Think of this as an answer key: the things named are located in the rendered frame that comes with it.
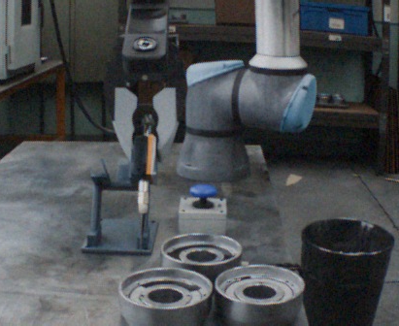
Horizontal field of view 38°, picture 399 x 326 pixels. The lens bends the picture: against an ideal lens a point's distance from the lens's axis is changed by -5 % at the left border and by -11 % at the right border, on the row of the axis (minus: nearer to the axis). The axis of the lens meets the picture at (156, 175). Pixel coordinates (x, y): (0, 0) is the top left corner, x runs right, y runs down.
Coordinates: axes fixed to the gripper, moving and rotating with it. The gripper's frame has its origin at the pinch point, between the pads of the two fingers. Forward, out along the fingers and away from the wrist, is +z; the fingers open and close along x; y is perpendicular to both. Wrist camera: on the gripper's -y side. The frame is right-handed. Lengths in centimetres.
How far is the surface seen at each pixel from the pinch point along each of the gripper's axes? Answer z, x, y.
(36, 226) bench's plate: 17.1, 19.5, 18.1
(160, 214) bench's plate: 17.2, 0.1, 25.7
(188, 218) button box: 13.5, -4.8, 14.3
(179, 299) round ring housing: 15.2, -4.5, -8.2
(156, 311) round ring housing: 13.3, -2.4, -14.7
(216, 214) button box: 12.8, -8.7, 14.3
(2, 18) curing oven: -13, 88, 204
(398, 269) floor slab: 98, -102, 175
